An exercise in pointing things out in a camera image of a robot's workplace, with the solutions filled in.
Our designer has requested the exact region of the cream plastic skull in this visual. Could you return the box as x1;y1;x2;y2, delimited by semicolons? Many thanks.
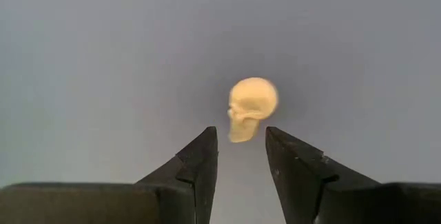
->
227;77;280;144

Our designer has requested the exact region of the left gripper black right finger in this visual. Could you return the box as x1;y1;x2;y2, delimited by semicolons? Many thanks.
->
265;125;441;224

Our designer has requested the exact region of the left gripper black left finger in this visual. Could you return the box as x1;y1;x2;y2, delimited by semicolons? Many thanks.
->
0;125;219;224

